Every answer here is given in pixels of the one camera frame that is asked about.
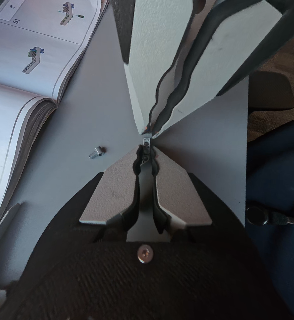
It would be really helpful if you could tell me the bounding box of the open lego instruction booklet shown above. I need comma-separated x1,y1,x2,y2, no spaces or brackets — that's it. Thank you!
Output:
0,0,110,240

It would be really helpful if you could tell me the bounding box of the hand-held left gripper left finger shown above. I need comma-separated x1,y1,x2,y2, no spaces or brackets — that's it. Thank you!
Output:
79,146,141,231

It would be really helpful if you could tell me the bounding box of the black rounded object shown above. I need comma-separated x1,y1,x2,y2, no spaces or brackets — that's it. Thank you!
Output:
248,71,294,111

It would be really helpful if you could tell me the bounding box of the grey bent lego beam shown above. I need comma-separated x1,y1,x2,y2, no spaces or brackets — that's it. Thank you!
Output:
139,135,154,165

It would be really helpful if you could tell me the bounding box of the person's dark blue leg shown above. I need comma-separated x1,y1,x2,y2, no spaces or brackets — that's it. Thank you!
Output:
246,120,294,320

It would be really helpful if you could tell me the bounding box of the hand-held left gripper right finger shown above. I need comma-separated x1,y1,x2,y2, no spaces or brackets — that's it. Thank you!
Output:
150,146,213,235

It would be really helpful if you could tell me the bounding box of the small grey lego pin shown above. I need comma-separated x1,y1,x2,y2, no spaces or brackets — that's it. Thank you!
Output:
88,146,106,159

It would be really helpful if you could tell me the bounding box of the black cord with round end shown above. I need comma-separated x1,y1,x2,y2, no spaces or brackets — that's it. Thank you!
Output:
246,206,294,227

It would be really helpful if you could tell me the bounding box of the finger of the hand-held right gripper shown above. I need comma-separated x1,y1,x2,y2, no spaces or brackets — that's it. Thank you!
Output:
152,0,283,138
124,0,195,135

